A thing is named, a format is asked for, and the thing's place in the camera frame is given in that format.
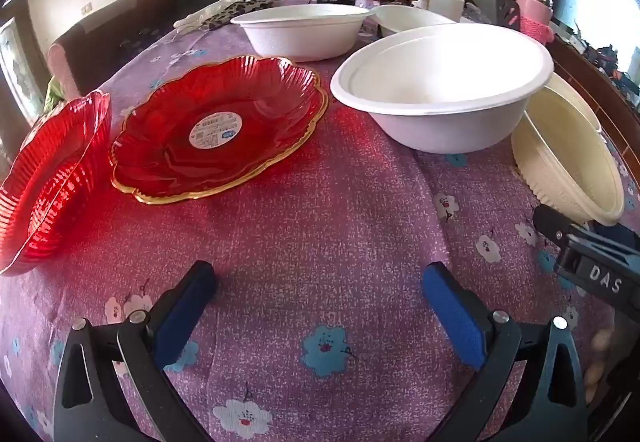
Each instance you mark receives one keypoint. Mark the purple floral tablecloth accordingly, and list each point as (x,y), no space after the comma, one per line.
(325,232)

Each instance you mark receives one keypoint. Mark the leopard print cloth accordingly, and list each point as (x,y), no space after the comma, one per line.
(225,14)

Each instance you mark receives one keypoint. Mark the pink insulated bottle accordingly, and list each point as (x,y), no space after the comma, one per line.
(532,16)

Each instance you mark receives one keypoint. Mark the black slotted spatula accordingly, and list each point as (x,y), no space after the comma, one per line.
(507,11)

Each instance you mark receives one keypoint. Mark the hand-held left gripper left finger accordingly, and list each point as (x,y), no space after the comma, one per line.
(185,317)

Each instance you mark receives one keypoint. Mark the maroon armchair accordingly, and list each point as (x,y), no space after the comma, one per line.
(125,16)

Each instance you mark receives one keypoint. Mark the wooden glass door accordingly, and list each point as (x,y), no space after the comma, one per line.
(17,56)

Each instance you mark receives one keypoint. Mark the large white paper bowl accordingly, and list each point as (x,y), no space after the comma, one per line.
(440,121)

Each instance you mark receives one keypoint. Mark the wooden sideboard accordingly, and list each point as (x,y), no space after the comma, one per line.
(600,106)

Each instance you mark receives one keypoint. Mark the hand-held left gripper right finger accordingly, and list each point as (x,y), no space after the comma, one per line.
(455,317)

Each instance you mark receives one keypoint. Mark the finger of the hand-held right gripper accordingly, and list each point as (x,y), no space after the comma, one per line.
(600,267)

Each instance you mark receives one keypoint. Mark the cream ribbed plastic bowl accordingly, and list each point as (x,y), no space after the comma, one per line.
(550,161)

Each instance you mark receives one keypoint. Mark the green cloth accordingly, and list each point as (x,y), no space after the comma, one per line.
(54,94)

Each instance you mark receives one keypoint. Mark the wall light switch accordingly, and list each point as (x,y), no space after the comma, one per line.
(87,8)

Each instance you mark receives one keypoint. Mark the red glass plate gold rim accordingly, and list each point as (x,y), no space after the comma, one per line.
(165,156)

